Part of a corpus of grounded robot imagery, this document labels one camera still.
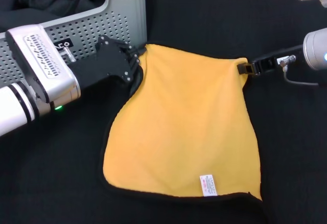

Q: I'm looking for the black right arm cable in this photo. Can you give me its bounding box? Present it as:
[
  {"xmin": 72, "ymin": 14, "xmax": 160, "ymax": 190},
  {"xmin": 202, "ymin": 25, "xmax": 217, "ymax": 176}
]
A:
[{"xmin": 282, "ymin": 65, "xmax": 320, "ymax": 86}]

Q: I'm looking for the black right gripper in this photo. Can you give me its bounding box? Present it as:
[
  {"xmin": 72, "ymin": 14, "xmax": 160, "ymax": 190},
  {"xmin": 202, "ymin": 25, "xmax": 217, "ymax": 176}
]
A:
[{"xmin": 237, "ymin": 44, "xmax": 306, "ymax": 77}]

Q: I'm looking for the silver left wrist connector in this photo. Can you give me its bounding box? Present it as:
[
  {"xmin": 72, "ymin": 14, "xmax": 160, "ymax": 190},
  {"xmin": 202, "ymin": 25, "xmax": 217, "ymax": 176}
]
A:
[{"xmin": 61, "ymin": 46, "xmax": 77, "ymax": 64}]

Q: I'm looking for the black tablecloth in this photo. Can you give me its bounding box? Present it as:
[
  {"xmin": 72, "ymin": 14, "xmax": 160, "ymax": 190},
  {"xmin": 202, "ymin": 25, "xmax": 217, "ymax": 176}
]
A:
[{"xmin": 0, "ymin": 0, "xmax": 327, "ymax": 224}]

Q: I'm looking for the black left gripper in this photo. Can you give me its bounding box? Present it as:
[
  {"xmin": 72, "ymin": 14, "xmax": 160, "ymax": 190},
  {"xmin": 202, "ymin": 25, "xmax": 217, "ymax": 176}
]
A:
[{"xmin": 67, "ymin": 35, "xmax": 148, "ymax": 91}]

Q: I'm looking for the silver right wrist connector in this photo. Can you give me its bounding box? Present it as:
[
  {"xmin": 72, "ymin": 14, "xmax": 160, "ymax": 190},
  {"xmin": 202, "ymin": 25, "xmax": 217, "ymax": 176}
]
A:
[{"xmin": 277, "ymin": 55, "xmax": 297, "ymax": 68}]

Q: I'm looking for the yellow grey towel black edging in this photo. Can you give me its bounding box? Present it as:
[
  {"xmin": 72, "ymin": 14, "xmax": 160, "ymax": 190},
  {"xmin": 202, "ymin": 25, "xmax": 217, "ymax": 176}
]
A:
[{"xmin": 102, "ymin": 41, "xmax": 264, "ymax": 202}]

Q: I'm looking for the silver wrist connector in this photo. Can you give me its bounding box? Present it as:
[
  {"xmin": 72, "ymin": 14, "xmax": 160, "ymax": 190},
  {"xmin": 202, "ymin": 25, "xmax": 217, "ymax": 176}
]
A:
[
  {"xmin": 277, "ymin": 55, "xmax": 297, "ymax": 68},
  {"xmin": 61, "ymin": 46, "xmax": 77, "ymax": 64}
]

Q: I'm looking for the grey perforated storage box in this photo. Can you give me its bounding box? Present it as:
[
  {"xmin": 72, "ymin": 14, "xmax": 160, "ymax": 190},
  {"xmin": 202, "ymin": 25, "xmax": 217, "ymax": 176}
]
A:
[{"xmin": 0, "ymin": 0, "xmax": 148, "ymax": 87}]

